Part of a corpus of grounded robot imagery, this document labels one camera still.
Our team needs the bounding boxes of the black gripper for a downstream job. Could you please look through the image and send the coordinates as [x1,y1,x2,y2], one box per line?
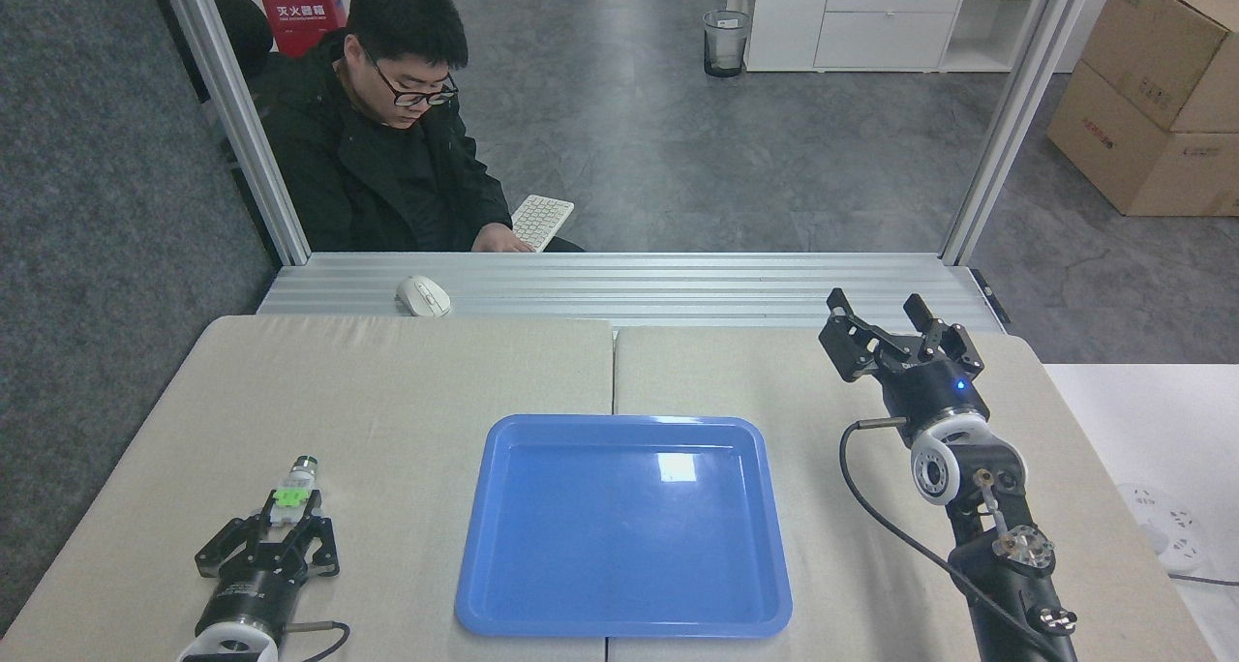
[818,287,991,447]
[195,491,342,641]

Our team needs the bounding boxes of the blue plastic tray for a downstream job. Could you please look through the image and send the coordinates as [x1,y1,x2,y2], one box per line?
[454,413,794,640]

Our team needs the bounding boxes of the person's left hand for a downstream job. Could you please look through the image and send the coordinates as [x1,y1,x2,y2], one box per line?
[471,223,535,254]

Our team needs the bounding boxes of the beige table mat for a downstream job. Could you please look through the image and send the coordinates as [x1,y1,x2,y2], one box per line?
[0,314,617,662]
[607,326,1217,662]

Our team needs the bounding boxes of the white side table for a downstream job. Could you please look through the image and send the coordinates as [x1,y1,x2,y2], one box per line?
[1043,363,1239,662]

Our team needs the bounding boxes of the white computer mouse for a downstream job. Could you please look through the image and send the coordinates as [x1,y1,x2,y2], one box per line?
[394,275,453,318]

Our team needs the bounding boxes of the large cardboard box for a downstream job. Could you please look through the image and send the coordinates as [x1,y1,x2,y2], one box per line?
[1046,60,1239,218]

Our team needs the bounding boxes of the white power strip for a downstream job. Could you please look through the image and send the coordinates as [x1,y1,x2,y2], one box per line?
[1117,483,1211,575]

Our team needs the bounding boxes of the white drawer cabinet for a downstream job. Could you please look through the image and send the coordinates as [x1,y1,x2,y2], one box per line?
[726,0,1039,74]

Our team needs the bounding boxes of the grey trash bin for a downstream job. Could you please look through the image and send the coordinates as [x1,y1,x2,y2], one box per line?
[703,10,753,78]

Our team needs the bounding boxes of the white keyboard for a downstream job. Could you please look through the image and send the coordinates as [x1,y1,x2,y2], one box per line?
[509,195,576,253]

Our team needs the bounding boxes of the person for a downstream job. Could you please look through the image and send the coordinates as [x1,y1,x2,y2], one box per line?
[250,0,586,254]

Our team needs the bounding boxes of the small cardboard box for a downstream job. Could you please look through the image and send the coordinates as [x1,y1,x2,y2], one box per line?
[1079,0,1239,135]

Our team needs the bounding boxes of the black office chair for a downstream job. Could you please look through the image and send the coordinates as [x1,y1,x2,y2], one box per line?
[153,0,274,169]

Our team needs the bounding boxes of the red fire extinguisher box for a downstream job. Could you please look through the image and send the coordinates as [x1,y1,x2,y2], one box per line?
[254,0,348,59]

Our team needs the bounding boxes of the black rail end bracket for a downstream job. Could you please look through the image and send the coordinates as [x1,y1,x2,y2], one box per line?
[970,269,1012,325]

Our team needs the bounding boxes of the aluminium rail panel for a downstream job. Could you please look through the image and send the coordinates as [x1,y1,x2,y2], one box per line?
[256,252,1008,335]

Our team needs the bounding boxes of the aluminium frame post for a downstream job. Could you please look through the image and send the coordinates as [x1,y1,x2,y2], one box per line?
[940,0,1102,265]
[155,0,312,267]

